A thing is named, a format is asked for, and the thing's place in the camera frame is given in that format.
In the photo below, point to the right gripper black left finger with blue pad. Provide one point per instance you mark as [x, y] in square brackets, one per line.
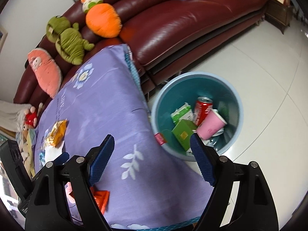
[81, 172]

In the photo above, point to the orange-red snack wrapper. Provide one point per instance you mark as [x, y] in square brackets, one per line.
[101, 197]

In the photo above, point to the yellow orange snack bag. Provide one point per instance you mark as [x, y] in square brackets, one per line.
[56, 134]

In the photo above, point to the pink paper cup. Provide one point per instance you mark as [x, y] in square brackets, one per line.
[211, 125]

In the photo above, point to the green cardboard box gold emblem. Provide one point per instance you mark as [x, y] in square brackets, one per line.
[183, 131]

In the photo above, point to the red soda can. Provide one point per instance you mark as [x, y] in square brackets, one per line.
[202, 108]

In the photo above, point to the white green carton box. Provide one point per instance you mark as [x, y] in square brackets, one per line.
[184, 112]

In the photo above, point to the teal plastic trash bin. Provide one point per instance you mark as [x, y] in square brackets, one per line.
[186, 88]

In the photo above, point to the beige plush toy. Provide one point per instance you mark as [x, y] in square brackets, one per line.
[27, 143]

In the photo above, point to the white cloth drape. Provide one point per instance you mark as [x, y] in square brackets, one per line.
[12, 115]

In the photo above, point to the small red dressed doll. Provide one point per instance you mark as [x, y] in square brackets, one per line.
[31, 117]

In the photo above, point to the purple floral tablecloth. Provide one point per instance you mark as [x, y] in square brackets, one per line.
[149, 189]

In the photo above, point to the pink plush pillow toy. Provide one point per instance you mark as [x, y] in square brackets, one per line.
[47, 72]

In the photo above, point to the green frog plush toy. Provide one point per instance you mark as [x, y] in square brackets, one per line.
[68, 41]

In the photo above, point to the orange carrot plush toy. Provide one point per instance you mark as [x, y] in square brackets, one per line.
[101, 18]

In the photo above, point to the wooden side cabinet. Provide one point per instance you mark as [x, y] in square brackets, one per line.
[280, 12]

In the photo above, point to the dark red leather sofa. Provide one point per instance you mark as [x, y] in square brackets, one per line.
[165, 36]

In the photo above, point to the framed picture on wall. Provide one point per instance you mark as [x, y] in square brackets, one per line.
[3, 36]

